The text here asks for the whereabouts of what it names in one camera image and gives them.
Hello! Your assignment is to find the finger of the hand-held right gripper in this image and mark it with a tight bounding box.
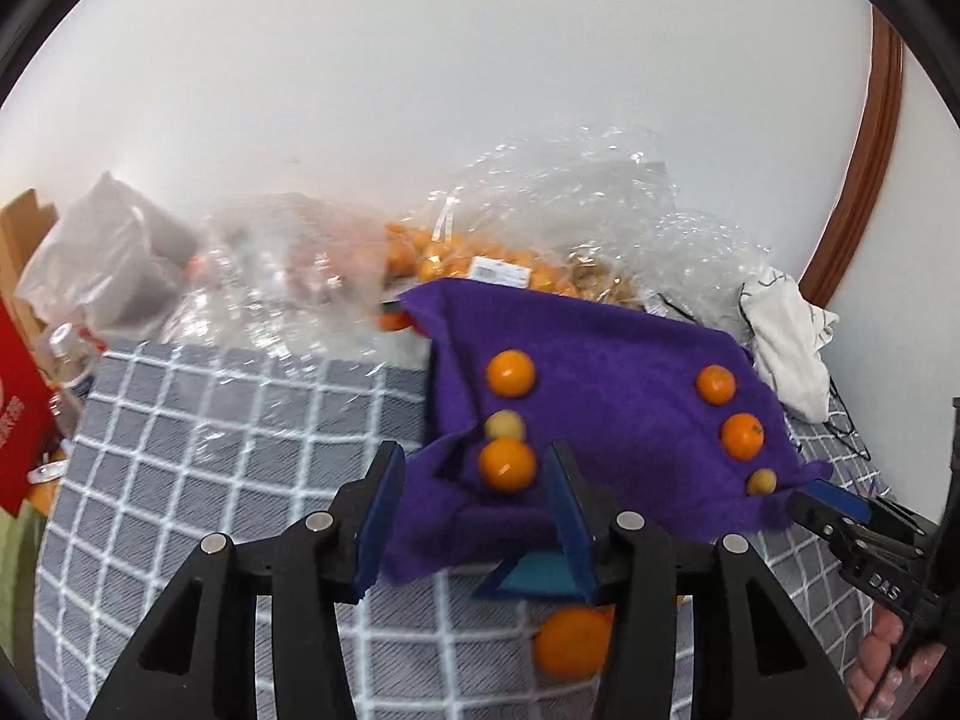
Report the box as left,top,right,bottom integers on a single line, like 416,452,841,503
786,481,875,542
862,496,940,550

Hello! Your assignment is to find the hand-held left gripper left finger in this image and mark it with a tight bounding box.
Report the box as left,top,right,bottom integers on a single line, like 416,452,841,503
90,441,410,720

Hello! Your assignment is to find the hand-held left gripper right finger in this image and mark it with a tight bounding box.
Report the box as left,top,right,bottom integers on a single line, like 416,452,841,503
544,441,860,720

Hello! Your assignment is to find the blue tray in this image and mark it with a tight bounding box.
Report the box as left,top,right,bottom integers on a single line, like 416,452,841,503
472,546,602,602

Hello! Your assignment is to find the orange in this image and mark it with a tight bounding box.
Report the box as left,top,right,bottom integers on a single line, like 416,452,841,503
478,438,538,495
486,349,538,399
696,364,738,406
532,604,614,682
720,412,767,462

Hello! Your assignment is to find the purple towel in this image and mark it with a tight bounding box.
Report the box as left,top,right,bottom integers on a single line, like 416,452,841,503
352,277,835,602

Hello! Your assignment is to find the person's right hand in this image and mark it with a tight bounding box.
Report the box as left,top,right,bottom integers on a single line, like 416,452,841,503
847,604,947,720

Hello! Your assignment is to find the grey checked tablecloth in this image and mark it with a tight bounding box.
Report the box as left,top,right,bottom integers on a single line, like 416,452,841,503
34,337,960,720

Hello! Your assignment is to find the white cloth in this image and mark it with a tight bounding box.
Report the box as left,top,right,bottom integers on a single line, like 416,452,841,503
741,268,842,422

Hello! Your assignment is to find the clear bag of tan snacks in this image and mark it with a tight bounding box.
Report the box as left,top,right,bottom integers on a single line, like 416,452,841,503
566,253,665,312

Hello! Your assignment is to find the clear bag of oranges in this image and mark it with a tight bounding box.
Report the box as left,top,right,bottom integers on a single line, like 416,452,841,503
379,195,587,332

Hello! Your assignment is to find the crumpled clear plastic bag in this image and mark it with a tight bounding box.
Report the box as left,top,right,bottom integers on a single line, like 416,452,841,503
442,124,775,320

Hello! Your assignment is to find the clear plastic bottle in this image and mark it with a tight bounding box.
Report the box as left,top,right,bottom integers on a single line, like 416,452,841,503
43,322,104,395

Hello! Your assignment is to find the light green cloth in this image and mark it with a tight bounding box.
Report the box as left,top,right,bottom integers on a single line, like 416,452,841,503
0,501,47,695

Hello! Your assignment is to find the red paper bag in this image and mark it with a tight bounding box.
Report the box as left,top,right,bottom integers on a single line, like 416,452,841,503
0,294,62,517

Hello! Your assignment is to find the white plastic bag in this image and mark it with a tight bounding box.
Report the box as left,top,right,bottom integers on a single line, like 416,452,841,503
15,171,205,340

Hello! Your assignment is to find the cardboard box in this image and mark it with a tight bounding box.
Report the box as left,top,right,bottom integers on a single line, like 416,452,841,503
0,188,61,316

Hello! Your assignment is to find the brown wooden door frame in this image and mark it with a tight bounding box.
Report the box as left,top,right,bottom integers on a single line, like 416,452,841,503
797,4,905,310

